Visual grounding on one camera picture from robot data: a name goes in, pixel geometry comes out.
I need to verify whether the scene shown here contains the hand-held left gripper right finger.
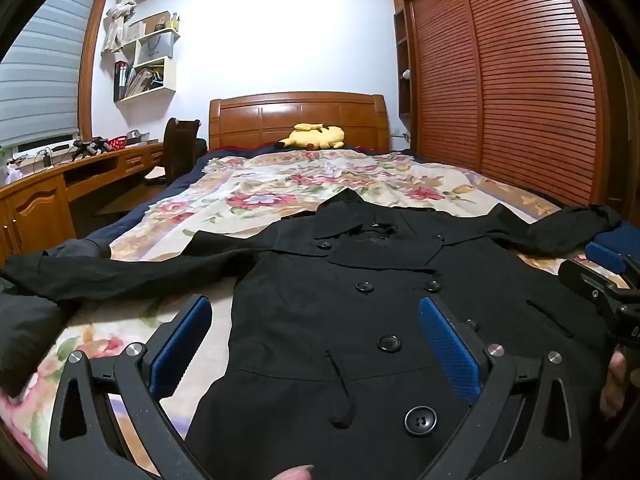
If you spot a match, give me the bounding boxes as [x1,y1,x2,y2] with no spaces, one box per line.
[417,296,583,480]

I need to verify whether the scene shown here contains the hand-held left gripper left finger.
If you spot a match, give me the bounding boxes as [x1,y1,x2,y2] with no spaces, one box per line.
[47,294,213,480]

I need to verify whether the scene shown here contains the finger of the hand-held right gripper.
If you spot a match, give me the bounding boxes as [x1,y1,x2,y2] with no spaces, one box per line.
[558,259,640,313]
[585,241,640,276]

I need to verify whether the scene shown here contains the black button coat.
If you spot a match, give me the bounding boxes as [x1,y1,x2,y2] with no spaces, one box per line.
[0,187,623,480]

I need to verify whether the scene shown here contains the person's right hand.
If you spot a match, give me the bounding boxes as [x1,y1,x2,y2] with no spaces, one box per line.
[600,350,640,421]

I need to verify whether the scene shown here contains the person's left hand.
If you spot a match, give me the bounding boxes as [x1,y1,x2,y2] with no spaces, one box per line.
[270,465,316,480]

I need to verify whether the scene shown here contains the dark grey garment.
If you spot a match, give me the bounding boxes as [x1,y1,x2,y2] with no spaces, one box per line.
[0,239,113,397]

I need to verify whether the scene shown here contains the floral blanket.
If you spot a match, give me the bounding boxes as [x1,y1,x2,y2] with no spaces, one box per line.
[0,150,566,473]

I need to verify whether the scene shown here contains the wooden louvered wardrobe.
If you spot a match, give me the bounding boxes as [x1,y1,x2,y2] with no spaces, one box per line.
[390,0,628,221]

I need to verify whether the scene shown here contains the dark brown chair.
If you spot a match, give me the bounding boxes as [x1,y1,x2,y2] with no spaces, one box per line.
[145,117,208,187]

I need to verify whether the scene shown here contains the wooden desk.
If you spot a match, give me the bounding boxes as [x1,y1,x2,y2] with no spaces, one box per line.
[0,140,167,266]

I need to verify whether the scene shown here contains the yellow plush toy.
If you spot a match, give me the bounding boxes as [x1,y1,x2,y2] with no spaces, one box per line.
[274,122,346,151]

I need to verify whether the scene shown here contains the wooden bed headboard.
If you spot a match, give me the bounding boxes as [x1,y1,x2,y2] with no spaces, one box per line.
[208,91,390,153]

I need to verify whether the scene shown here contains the stack of books and papers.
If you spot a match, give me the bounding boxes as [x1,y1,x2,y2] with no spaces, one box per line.
[125,66,166,97]

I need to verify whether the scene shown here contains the grey paper bag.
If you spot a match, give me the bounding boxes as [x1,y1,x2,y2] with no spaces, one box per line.
[137,35,176,63]

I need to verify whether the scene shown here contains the grey window blind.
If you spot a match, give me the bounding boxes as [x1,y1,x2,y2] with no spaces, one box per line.
[0,0,98,150]

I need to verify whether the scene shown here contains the cardboard box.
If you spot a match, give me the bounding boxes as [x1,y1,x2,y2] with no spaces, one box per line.
[125,11,171,43]

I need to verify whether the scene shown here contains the white wall shelf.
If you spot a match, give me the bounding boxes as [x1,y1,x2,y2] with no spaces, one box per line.
[114,10,181,103]

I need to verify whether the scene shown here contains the black ring binder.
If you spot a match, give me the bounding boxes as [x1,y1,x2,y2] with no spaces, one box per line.
[114,60,129,102]

